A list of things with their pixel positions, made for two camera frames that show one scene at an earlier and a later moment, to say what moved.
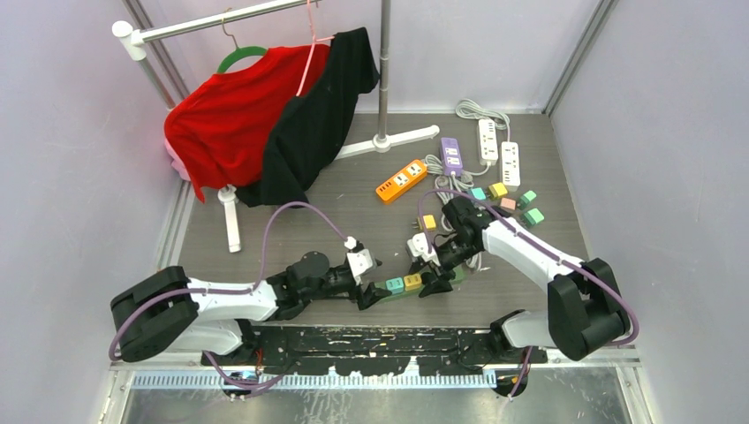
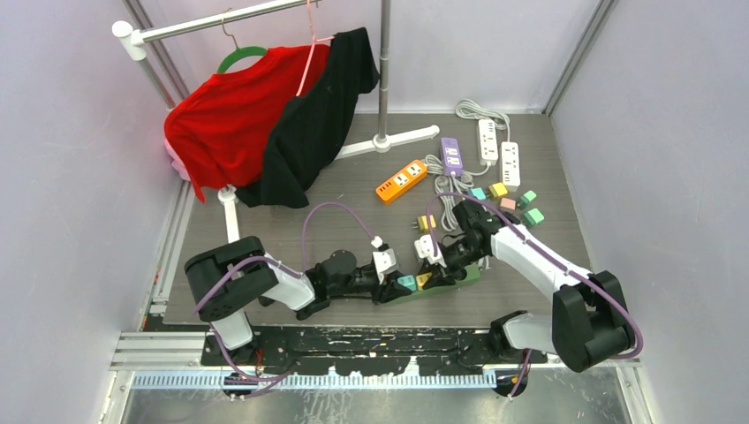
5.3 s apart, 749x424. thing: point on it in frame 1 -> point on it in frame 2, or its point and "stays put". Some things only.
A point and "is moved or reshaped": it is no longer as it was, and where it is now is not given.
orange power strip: [402, 182] stays put
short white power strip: [488, 148] stays put
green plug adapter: [533, 216] stays put
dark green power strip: [458, 275] is moved or reshaped
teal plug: [478, 193] stays put
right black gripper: [435, 286] stays put
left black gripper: [363, 299] -> [389, 289]
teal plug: [395, 285] is moved or reshaped
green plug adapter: [525, 199] stays put
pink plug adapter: [508, 202] stays put
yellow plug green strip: [412, 282] is moved or reshaped
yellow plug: [497, 190] stays put
